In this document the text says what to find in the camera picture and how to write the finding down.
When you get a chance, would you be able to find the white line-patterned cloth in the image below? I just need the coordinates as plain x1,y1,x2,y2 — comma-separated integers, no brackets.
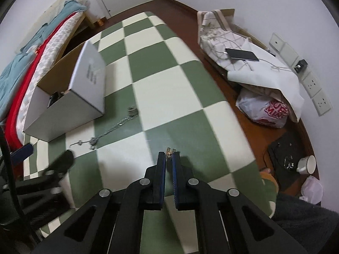
197,10,268,72

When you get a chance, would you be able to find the bed with red sheet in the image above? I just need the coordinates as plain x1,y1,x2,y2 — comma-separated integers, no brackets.
4,12,78,149

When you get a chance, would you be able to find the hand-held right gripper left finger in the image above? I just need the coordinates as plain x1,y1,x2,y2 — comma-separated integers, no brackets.
32,151,167,254

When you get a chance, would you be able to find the white wall plate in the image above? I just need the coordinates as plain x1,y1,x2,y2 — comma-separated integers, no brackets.
281,44,300,67
268,33,288,52

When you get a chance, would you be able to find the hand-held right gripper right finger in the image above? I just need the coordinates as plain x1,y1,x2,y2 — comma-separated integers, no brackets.
172,152,309,254

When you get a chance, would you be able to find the white cloth pile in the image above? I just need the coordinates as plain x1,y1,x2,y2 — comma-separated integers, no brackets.
227,38,306,123

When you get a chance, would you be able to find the cardboard box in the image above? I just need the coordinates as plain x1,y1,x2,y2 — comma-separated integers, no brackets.
22,40,107,142

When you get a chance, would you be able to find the black charger plug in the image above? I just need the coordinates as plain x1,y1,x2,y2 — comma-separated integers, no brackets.
294,59,308,73

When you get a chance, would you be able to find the black bag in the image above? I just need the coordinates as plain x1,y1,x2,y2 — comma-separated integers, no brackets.
267,131,308,191

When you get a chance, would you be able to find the thin silver necklace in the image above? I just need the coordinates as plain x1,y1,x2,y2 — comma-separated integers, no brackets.
69,106,138,150

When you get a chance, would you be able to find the light blue pillow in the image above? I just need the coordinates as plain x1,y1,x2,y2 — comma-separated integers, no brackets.
64,0,88,13

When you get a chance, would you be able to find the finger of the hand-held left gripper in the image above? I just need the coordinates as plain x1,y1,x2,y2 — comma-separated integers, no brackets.
11,143,34,166
44,149,75,179

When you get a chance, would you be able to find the white charging cable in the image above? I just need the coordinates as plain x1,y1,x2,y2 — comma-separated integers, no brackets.
223,52,297,71

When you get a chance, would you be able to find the white cup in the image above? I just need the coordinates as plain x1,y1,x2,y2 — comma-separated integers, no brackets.
296,155,317,176

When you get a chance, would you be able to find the black smartphone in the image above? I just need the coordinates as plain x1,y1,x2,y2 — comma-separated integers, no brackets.
225,48,260,62

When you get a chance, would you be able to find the black wristband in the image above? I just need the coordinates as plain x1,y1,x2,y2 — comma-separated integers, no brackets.
47,91,65,109

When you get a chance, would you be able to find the light blue quilt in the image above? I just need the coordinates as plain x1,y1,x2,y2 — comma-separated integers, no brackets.
0,22,51,123

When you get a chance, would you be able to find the dark grey fuzzy rug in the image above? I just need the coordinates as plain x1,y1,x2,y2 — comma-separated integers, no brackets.
271,193,339,254

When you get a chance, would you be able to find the white red printed plastic bag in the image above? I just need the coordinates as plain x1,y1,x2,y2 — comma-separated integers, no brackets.
235,87,291,130

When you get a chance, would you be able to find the green white checked tablecloth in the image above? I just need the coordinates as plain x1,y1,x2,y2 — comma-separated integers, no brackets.
22,11,278,254

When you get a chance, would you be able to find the white wall socket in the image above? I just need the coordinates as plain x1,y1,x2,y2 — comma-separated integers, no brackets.
301,70,322,97
312,90,333,116

